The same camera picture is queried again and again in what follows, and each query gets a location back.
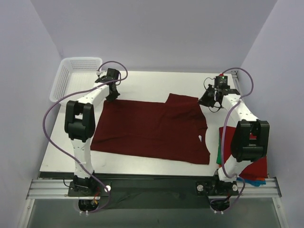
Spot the dark red t shirt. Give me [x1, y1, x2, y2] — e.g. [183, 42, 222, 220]
[91, 94, 210, 165]

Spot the aluminium right side rail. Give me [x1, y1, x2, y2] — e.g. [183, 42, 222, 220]
[230, 69, 255, 131]

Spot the aluminium front rail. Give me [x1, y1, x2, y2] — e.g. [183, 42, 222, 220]
[26, 178, 282, 200]

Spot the aluminium rail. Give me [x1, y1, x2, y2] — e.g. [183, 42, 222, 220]
[26, 178, 282, 200]
[230, 69, 255, 131]

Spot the folded bright red t shirt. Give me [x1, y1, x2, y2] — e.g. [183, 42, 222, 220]
[219, 126, 267, 176]

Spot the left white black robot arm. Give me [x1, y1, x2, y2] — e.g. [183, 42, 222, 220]
[64, 68, 121, 196]

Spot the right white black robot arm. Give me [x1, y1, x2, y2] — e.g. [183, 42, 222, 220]
[198, 74, 270, 194]

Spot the white plastic mesh basket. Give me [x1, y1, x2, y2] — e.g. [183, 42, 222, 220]
[49, 57, 102, 103]

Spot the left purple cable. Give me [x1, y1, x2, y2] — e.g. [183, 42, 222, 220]
[42, 61, 129, 212]

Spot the blue cloth piece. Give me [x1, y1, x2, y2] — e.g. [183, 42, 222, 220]
[245, 179, 266, 187]

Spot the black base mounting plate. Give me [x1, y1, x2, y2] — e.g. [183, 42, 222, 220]
[67, 172, 238, 209]

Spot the purple cable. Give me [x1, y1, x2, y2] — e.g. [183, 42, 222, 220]
[209, 67, 255, 211]
[42, 61, 129, 212]

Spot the folded green t shirt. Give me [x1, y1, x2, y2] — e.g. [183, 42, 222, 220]
[216, 139, 221, 165]

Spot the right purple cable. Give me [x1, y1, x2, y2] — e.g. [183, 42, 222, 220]
[209, 67, 255, 211]

